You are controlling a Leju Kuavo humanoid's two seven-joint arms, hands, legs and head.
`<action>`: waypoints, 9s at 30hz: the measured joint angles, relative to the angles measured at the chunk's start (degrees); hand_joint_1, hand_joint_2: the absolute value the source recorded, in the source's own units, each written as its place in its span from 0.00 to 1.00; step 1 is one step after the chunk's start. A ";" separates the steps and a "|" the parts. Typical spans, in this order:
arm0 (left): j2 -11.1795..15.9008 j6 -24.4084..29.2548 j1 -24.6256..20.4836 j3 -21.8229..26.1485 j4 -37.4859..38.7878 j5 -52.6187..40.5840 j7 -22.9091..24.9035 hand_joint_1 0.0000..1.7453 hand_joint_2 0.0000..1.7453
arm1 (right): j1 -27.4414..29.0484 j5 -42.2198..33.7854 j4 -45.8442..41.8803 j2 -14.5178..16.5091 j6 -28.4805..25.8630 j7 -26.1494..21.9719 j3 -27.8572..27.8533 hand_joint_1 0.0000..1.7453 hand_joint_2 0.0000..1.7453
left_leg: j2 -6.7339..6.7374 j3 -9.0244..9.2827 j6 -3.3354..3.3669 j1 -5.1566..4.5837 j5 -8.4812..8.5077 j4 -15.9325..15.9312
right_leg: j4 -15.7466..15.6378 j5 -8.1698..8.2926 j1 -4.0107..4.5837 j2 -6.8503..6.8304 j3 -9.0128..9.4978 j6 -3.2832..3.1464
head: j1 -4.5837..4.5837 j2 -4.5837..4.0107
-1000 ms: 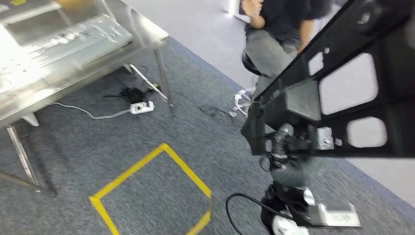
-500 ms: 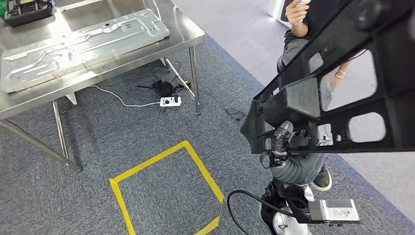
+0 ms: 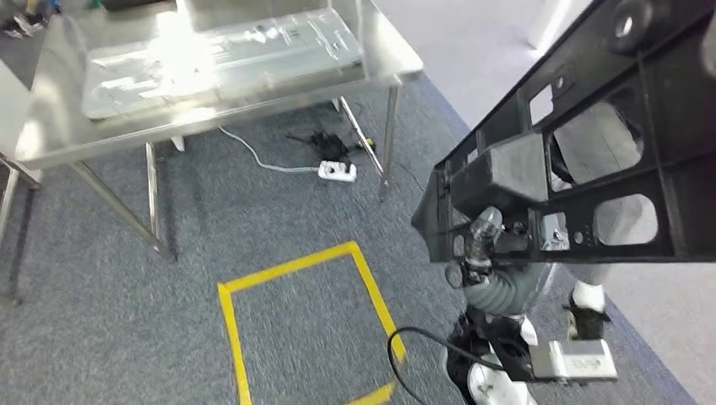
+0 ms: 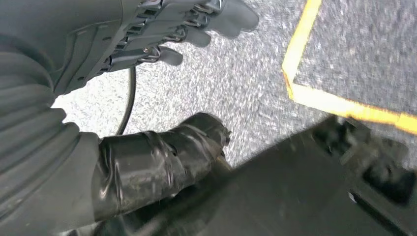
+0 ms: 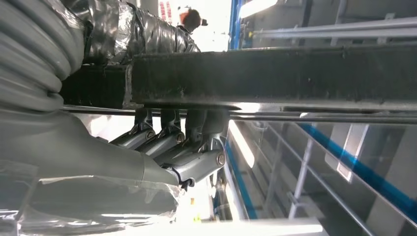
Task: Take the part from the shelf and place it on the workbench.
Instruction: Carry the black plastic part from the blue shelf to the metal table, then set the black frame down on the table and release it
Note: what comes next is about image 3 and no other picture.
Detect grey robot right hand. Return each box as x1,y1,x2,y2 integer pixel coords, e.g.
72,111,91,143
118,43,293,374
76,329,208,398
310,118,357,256
467,205,571,271

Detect black plastic plate frame part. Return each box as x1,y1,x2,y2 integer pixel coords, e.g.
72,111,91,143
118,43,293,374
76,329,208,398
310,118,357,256
410,0,716,265

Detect stainless steel workbench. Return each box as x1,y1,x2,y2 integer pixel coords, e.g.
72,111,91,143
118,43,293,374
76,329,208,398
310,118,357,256
12,0,425,256

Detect person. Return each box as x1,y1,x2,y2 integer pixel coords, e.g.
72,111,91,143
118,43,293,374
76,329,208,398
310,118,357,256
548,99,661,343

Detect white power strip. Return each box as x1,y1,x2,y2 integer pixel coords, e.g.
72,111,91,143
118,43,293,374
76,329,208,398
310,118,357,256
317,160,359,184

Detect white floor block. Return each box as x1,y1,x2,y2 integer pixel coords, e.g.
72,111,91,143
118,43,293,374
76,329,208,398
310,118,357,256
526,0,595,52

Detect large grey metal plate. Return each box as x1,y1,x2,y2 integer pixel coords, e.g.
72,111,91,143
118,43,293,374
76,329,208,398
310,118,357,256
80,8,366,122

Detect white side cabinet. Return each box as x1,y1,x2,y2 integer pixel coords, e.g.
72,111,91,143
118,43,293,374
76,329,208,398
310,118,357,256
0,58,45,250

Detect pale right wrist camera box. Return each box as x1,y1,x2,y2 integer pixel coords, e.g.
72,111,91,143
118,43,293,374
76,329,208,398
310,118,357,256
527,337,620,385

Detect black cable tangle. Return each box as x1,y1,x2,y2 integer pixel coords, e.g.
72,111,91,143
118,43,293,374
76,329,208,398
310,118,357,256
286,129,377,165

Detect white power cord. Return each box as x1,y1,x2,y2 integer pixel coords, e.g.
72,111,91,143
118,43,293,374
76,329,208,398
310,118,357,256
216,125,321,175

